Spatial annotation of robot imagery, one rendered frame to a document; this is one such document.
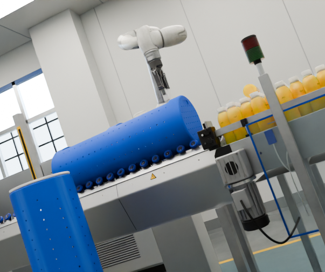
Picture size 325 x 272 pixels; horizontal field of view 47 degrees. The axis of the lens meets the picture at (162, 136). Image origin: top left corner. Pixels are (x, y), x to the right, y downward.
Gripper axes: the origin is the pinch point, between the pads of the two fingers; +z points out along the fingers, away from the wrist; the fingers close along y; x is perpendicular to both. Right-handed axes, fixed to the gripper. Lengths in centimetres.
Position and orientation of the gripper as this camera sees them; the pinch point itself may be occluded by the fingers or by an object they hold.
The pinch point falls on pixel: (166, 95)
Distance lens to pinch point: 207.4
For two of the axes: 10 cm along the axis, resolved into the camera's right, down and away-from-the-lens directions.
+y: -4.0, 0.5, -9.1
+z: 3.4, 9.3, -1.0
